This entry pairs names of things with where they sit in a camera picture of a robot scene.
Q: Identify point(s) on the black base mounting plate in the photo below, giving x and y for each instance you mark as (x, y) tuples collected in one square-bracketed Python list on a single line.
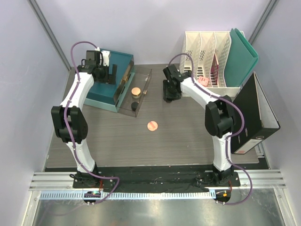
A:
[(157, 179)]

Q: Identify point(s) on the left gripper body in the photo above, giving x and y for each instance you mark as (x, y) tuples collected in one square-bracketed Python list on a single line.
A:
[(104, 73)]

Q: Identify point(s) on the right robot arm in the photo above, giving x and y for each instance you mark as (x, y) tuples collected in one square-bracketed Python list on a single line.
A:
[(220, 117)]

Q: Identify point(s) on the teal drawer organizer box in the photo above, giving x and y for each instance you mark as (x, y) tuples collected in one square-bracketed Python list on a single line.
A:
[(109, 92)]

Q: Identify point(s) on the magenta booklet in rack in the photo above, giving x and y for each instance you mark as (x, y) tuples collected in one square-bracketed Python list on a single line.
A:
[(214, 71)]

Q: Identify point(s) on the clear smoky drawer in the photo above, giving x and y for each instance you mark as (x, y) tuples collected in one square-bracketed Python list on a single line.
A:
[(139, 77), (124, 63)]

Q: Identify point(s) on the white file organizer rack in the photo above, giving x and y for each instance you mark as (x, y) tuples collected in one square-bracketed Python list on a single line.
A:
[(207, 57)]

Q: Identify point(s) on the gold lid cream jar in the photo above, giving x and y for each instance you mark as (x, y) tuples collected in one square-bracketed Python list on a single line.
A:
[(136, 92)]

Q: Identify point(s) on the white slotted cable duct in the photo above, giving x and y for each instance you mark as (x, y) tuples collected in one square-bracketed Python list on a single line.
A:
[(93, 195)]

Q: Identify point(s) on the black lever arch binder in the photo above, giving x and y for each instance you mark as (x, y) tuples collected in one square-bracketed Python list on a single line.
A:
[(260, 120)]

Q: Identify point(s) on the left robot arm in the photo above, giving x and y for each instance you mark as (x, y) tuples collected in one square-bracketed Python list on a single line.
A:
[(69, 122)]

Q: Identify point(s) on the aluminium rail frame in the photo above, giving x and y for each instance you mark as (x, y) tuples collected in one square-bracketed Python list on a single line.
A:
[(252, 178)]

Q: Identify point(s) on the black round cap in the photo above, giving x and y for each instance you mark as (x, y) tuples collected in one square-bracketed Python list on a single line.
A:
[(134, 106)]

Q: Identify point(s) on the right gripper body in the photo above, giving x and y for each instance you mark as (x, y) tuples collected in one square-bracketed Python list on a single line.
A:
[(174, 94)]

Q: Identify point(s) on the green plastic folder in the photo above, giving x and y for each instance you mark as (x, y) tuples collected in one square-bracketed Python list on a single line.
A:
[(241, 60)]

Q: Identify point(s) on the round pink compact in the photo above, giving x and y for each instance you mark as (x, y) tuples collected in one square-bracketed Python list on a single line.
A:
[(152, 126)]

